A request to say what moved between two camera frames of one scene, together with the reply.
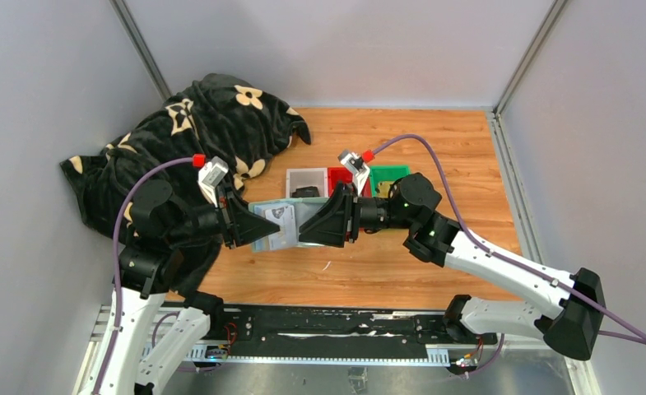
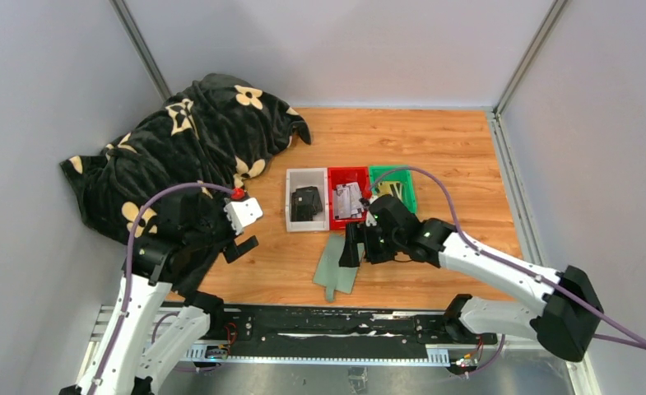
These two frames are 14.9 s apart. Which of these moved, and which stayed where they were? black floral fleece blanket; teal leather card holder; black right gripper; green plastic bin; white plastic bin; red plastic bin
Moved: teal leather card holder; black right gripper
Stayed: white plastic bin; green plastic bin; black floral fleece blanket; red plastic bin
